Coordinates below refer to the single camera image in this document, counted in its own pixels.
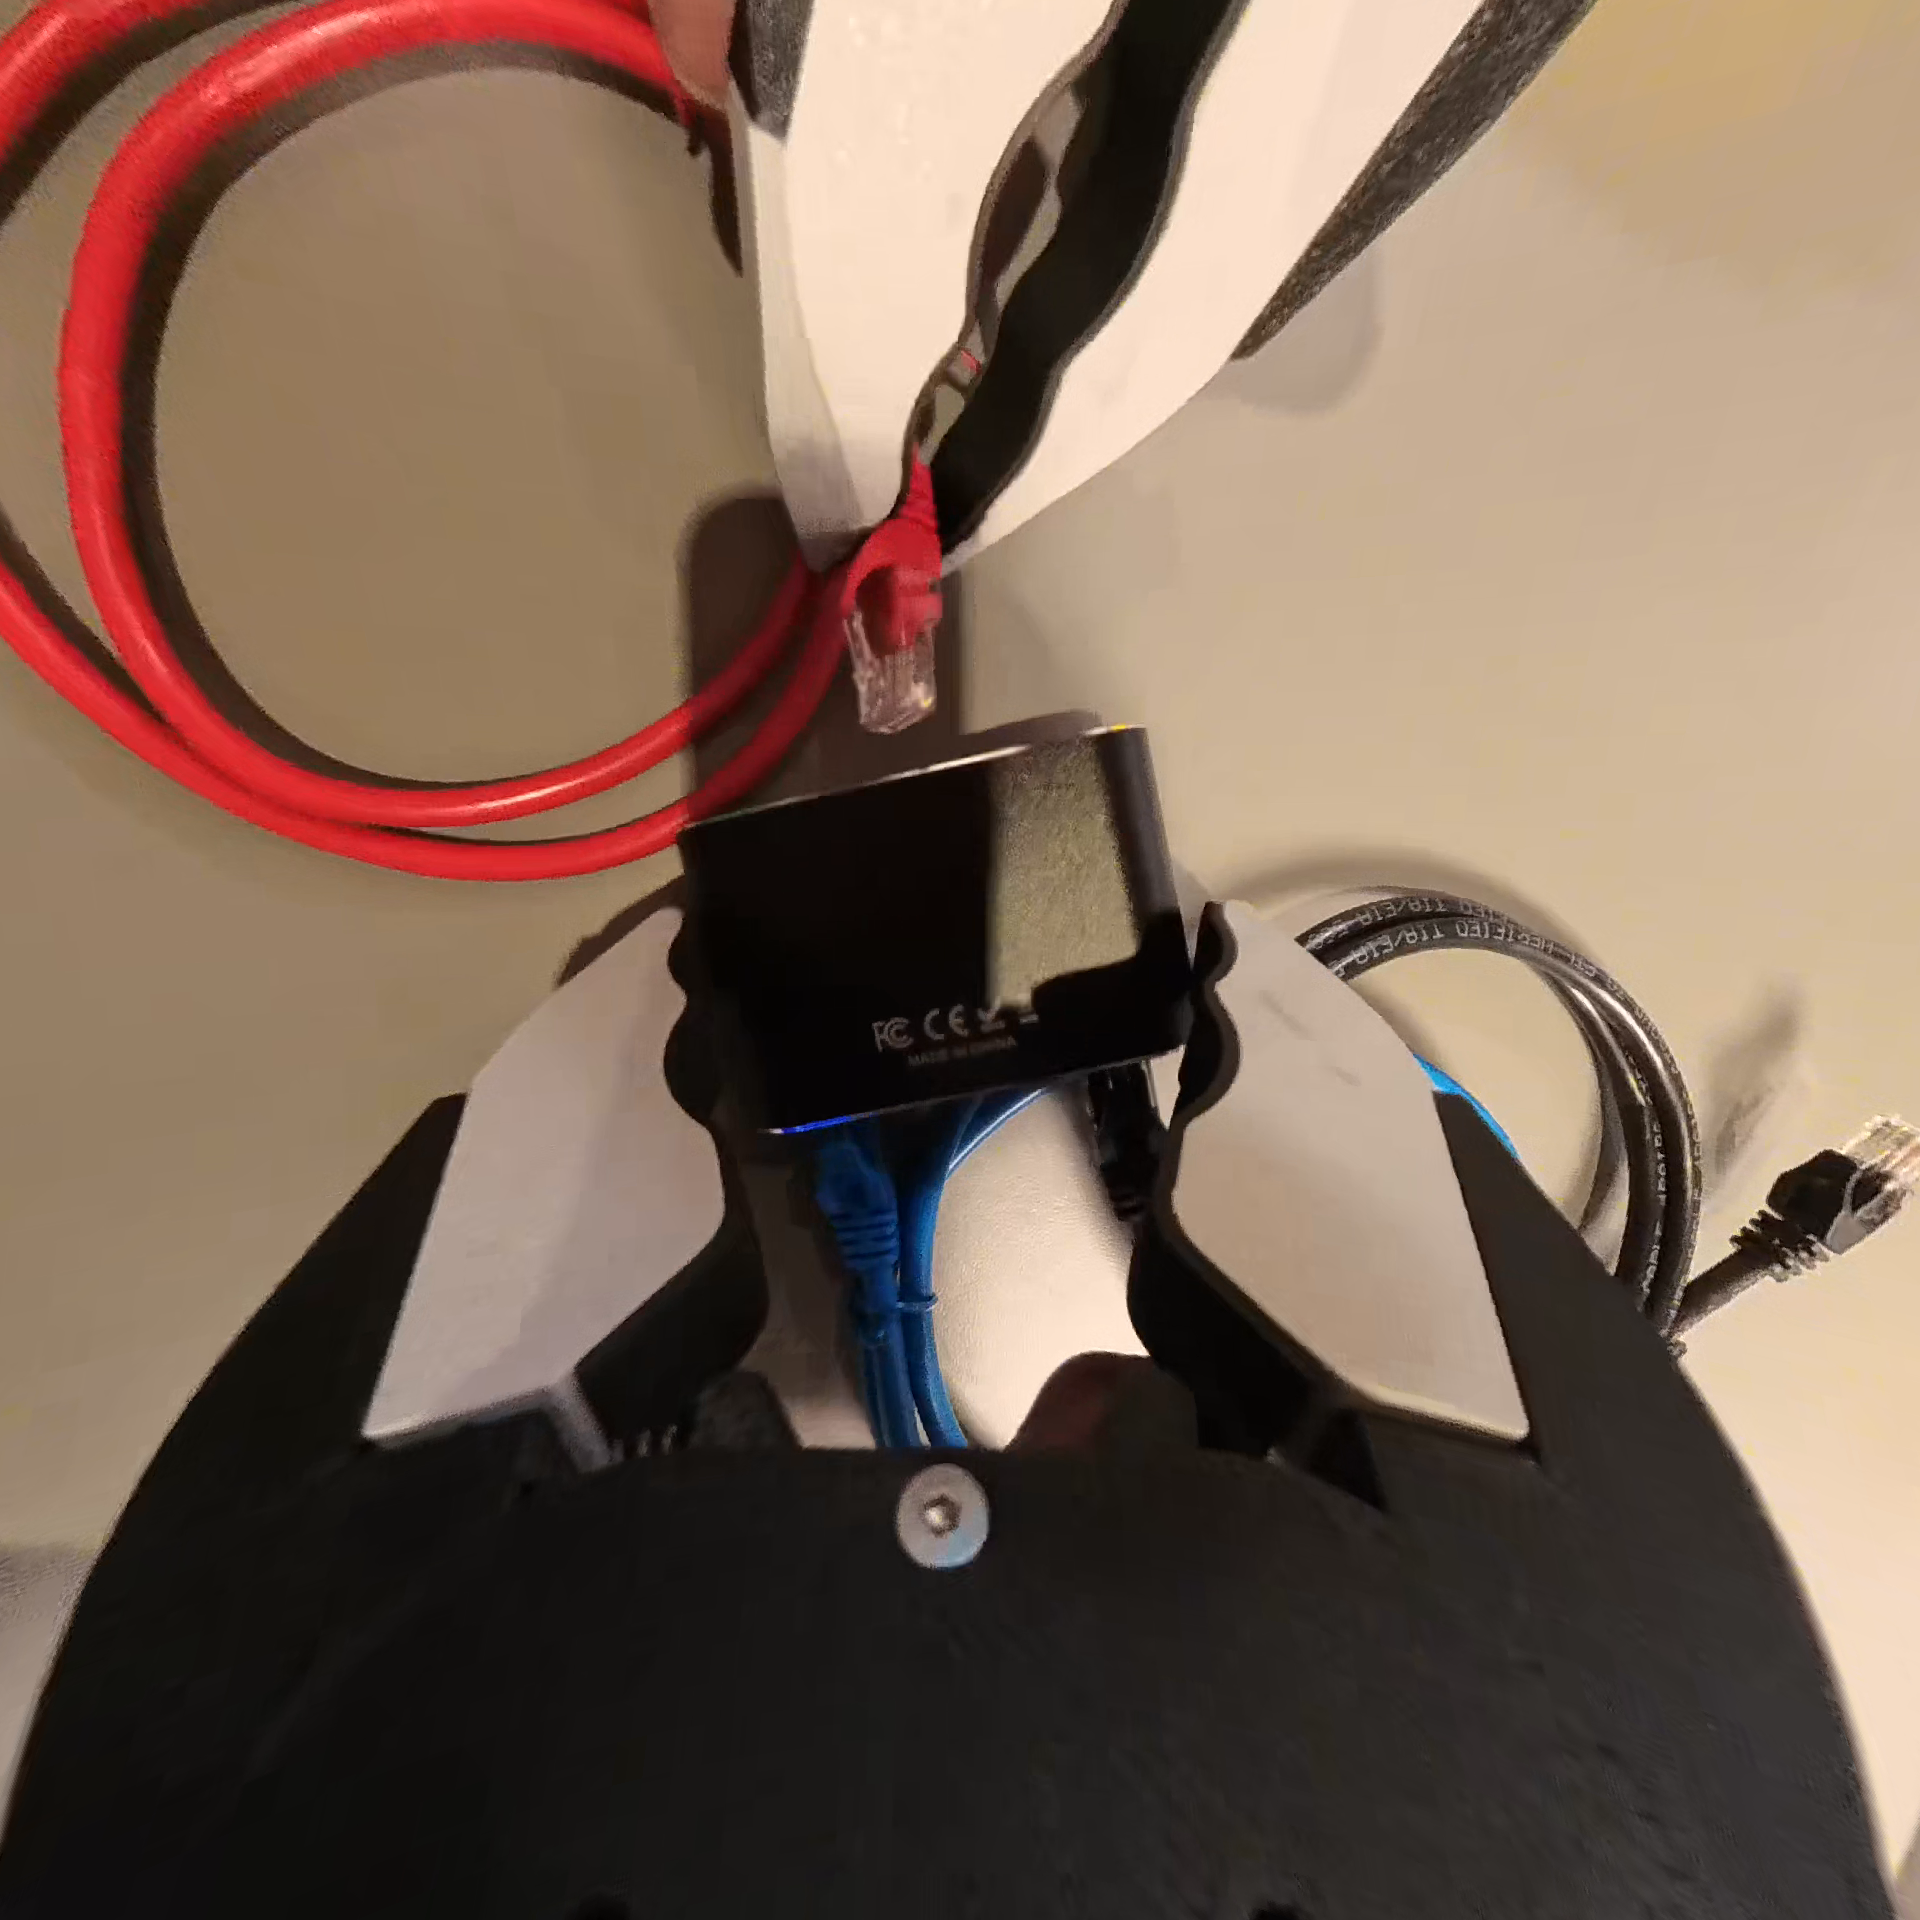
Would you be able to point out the black ethernet port splitter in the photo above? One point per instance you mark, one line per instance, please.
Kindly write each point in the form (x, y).
(932, 900)

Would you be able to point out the person's left hand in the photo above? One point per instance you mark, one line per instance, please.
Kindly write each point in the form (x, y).
(698, 44)

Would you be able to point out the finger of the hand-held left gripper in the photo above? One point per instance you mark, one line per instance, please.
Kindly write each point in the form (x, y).
(1290, 149)
(870, 225)

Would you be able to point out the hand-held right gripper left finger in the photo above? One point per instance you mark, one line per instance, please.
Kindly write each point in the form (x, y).
(556, 1201)

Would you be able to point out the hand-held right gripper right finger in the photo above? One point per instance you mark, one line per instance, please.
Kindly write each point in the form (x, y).
(1335, 1201)

